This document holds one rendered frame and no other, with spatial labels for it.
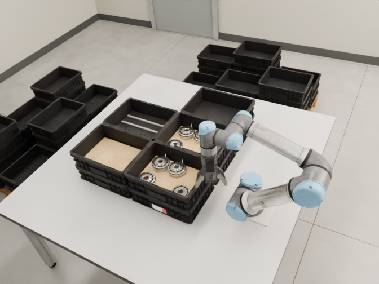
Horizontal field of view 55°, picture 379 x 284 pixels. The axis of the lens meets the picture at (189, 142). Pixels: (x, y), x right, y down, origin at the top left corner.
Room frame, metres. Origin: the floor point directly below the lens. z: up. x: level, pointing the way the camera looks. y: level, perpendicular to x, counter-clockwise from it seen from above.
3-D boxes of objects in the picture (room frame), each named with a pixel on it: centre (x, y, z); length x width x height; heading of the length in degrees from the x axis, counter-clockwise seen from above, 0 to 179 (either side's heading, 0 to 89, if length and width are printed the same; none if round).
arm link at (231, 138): (1.15, -0.18, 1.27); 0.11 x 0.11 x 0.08; 56
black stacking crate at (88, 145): (1.58, 0.46, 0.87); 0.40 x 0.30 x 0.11; 56
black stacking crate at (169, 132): (1.60, -0.04, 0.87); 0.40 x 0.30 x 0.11; 56
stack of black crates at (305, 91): (2.56, -0.87, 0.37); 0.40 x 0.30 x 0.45; 57
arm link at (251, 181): (1.21, -0.29, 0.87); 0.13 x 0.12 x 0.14; 146
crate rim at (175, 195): (1.35, 0.13, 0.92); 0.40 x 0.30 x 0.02; 56
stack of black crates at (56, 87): (2.99, 1.17, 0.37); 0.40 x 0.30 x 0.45; 147
